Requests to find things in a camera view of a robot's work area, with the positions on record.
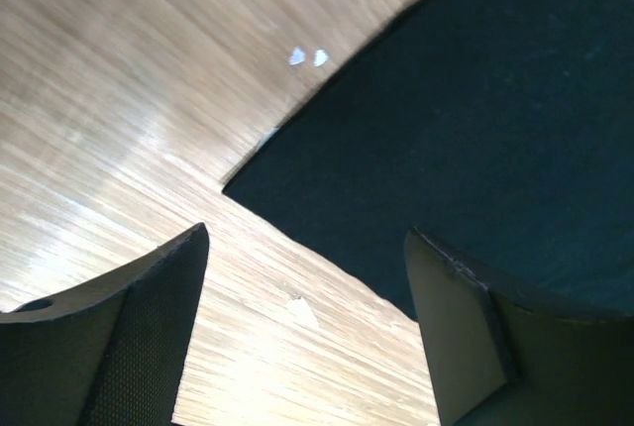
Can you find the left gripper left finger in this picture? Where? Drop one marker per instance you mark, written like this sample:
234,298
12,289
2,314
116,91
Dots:
109,351

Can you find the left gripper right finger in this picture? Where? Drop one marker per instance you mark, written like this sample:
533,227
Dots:
501,350

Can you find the black t shirt blue logo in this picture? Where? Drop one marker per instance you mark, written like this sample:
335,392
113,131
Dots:
502,127

